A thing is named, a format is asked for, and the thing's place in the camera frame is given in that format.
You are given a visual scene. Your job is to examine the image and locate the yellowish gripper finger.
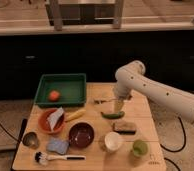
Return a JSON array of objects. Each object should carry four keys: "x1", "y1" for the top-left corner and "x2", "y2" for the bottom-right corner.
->
[{"x1": 114, "y1": 100, "x2": 124, "y2": 113}]

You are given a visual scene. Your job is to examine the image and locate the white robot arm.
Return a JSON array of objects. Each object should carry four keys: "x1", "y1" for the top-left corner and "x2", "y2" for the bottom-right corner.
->
[{"x1": 113, "y1": 60, "x2": 194, "y2": 126}]

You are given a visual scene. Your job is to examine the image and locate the purple bowl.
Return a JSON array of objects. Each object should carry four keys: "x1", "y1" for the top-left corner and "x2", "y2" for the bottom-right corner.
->
[{"x1": 68, "y1": 122, "x2": 95, "y2": 149}]

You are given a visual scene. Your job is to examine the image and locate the orange bowl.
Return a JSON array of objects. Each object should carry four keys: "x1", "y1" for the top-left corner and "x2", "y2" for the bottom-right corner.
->
[{"x1": 38, "y1": 108, "x2": 65, "y2": 135}]

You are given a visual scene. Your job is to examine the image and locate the green pepper toy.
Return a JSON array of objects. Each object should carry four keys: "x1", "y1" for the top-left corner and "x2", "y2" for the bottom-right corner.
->
[{"x1": 101, "y1": 111, "x2": 125, "y2": 119}]

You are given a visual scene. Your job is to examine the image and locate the white cup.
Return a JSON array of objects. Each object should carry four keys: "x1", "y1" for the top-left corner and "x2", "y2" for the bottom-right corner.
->
[{"x1": 99, "y1": 132, "x2": 123, "y2": 153}]

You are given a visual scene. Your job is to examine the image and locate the yellow banana toy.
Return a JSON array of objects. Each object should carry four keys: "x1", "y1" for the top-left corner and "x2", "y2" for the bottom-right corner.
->
[{"x1": 65, "y1": 109, "x2": 86, "y2": 122}]

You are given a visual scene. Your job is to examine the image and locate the wooden board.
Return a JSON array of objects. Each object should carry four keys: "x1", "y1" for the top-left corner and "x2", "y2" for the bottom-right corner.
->
[{"x1": 13, "y1": 83, "x2": 166, "y2": 171}]

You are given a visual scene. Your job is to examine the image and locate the green cup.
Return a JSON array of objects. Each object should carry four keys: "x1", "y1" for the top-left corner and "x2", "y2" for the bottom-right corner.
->
[{"x1": 131, "y1": 139, "x2": 148, "y2": 158}]

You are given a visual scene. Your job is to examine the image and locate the green plastic tray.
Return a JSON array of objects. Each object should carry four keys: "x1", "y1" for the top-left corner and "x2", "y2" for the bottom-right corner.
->
[{"x1": 34, "y1": 73, "x2": 86, "y2": 108}]

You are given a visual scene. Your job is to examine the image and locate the orange tomato toy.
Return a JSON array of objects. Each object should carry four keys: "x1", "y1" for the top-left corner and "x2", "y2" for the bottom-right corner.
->
[{"x1": 48, "y1": 90, "x2": 61, "y2": 102}]

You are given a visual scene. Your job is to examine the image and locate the white cloth piece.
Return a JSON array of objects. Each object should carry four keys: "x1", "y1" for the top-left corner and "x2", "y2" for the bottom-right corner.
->
[{"x1": 47, "y1": 107, "x2": 64, "y2": 130}]

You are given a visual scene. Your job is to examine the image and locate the blue sponge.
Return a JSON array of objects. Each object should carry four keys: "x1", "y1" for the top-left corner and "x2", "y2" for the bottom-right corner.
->
[{"x1": 46, "y1": 138, "x2": 69, "y2": 155}]

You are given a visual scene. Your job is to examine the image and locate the white black dish brush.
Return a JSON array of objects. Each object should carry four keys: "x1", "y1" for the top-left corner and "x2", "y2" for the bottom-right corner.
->
[{"x1": 34, "y1": 152, "x2": 86, "y2": 165}]

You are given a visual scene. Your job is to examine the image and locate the small metal cup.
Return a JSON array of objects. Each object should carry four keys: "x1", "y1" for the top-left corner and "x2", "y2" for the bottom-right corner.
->
[{"x1": 22, "y1": 132, "x2": 39, "y2": 149}]

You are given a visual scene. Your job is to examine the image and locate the black cable right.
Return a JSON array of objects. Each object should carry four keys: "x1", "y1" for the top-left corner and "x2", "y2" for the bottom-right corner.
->
[{"x1": 160, "y1": 116, "x2": 188, "y2": 171}]

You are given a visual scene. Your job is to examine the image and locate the black cable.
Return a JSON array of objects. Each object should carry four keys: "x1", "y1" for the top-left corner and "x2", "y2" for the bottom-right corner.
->
[
  {"x1": 160, "y1": 116, "x2": 188, "y2": 171},
  {"x1": 0, "y1": 113, "x2": 20, "y2": 143}
]

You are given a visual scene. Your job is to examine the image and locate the black bar handle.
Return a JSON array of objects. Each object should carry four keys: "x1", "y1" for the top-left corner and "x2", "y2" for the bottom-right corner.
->
[{"x1": 10, "y1": 119, "x2": 28, "y2": 171}]

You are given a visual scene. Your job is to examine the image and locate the wooden chair frame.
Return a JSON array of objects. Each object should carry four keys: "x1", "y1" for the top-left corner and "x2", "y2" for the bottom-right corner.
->
[{"x1": 45, "y1": 0, "x2": 124, "y2": 31}]

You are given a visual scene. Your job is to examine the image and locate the black cable left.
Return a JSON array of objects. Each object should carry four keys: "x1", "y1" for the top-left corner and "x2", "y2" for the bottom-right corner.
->
[{"x1": 0, "y1": 113, "x2": 20, "y2": 143}]

